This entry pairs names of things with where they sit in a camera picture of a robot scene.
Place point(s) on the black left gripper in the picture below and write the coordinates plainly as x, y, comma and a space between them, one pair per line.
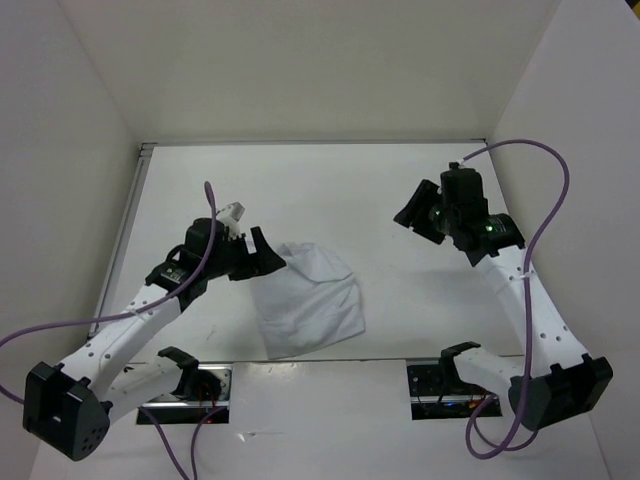
265, 260

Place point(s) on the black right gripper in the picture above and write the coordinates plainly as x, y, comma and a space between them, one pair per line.
426, 193

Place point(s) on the white fabric skirt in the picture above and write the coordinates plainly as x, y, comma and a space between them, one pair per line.
312, 303

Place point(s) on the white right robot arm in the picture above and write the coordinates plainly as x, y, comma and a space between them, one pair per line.
559, 378

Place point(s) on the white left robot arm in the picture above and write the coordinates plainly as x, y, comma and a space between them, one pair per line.
71, 405

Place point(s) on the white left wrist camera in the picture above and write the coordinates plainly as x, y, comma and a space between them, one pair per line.
230, 217

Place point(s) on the aluminium table edge rail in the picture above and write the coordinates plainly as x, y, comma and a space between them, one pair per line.
338, 195

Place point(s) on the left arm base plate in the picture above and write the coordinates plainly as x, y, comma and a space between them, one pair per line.
210, 400

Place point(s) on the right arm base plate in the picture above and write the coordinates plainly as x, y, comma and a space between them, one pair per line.
432, 398

